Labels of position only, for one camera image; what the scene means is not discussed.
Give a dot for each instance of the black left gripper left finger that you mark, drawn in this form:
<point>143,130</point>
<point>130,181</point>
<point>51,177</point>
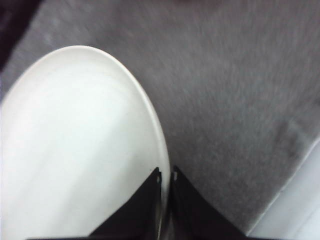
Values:
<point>138,217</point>

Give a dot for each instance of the white plate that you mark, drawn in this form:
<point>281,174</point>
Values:
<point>77,138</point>

